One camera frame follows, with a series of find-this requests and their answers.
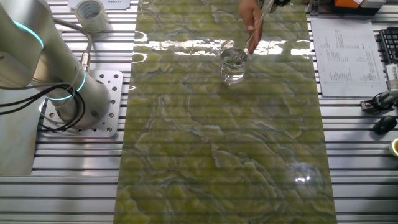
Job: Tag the paper sheet with printed table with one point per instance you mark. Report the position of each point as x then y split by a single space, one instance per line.
348 62

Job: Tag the black keyboard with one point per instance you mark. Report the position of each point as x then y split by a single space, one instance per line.
390 43

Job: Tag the clear glass stirring rod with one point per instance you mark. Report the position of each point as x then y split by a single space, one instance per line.
245 46

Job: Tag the grey metal bracket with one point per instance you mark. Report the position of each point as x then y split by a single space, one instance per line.
314 7

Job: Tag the white tape roll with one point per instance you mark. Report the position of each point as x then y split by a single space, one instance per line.
91 15

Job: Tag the silver ribbed camera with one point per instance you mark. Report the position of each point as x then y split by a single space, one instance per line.
393 77

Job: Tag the metal camera clamp stand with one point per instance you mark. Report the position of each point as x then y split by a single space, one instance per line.
377 101

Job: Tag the empty glass beaker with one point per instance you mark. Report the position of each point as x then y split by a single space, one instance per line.
145 3

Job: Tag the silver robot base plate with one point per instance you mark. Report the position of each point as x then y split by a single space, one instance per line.
113 93

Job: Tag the person's bare hand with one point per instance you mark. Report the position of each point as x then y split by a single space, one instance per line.
250 14

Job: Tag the orange grey device box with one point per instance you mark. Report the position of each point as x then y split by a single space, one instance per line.
348 3

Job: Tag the paper sheet with text lines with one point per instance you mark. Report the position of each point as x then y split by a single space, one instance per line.
112 3

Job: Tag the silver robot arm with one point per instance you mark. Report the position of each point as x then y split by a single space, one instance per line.
46 62

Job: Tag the black computer mouse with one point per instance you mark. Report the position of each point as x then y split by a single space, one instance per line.
385 125

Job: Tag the yellowish tape roll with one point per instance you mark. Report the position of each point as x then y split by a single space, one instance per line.
395 147

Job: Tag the glass beaker with water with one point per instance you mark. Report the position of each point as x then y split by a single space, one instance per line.
231 73

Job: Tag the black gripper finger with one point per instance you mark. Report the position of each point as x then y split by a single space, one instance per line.
282 2
269 4

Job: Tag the green marble pattern mat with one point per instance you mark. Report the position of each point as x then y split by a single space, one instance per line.
217 149

